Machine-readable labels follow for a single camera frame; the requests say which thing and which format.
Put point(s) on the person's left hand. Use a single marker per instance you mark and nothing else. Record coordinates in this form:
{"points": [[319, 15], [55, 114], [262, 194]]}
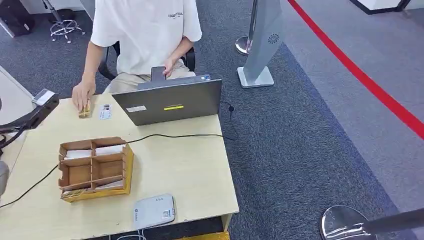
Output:
{"points": [[168, 68]]}

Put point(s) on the person's right hand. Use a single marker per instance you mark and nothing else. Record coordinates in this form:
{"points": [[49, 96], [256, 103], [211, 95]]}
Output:
{"points": [[82, 94]]}

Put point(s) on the dark smartphone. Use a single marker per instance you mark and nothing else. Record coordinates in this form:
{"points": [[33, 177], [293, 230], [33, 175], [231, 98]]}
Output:
{"points": [[158, 74]]}

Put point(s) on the yellow card stack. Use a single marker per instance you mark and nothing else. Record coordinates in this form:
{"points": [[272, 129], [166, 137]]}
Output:
{"points": [[84, 113]]}

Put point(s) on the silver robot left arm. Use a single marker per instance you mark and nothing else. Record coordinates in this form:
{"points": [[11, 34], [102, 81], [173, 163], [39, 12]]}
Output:
{"points": [[3, 179]]}

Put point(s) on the white printed card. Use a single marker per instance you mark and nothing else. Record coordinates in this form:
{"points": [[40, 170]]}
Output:
{"points": [[105, 112]]}

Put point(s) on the grey laptop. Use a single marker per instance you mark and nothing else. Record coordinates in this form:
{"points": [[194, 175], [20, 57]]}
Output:
{"points": [[169, 101]]}

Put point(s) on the black office chair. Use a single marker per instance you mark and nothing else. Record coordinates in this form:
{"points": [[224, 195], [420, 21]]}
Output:
{"points": [[105, 66]]}

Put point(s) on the person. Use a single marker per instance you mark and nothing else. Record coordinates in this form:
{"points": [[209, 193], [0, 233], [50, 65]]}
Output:
{"points": [[147, 36]]}

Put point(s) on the white card stack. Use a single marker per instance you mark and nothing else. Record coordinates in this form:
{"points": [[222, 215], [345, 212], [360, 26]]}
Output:
{"points": [[78, 154], [109, 150]]}

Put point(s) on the chrome stool base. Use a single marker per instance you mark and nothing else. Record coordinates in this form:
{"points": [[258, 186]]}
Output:
{"points": [[64, 28]]}

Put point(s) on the wooden compartment card box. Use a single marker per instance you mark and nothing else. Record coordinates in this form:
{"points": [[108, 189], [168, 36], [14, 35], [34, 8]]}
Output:
{"points": [[94, 170]]}

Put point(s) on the grey standing kiosk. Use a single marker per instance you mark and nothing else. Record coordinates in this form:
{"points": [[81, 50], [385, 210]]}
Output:
{"points": [[263, 43]]}

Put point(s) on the yellow printed cards in row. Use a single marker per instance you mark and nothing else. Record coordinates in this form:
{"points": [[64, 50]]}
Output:
{"points": [[74, 193]]}

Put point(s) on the black bag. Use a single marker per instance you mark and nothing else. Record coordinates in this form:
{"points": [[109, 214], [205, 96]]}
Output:
{"points": [[15, 16]]}

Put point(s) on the yellow box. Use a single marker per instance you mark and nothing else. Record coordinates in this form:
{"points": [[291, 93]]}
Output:
{"points": [[203, 236]]}

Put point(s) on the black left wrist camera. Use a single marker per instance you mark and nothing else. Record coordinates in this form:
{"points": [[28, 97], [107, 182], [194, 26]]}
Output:
{"points": [[39, 111]]}

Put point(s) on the chrome stanchion post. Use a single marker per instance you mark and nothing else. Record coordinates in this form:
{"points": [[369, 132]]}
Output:
{"points": [[245, 43]]}

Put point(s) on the black frame stand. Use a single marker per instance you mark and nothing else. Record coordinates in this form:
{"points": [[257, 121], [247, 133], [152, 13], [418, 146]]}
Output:
{"points": [[381, 10]]}

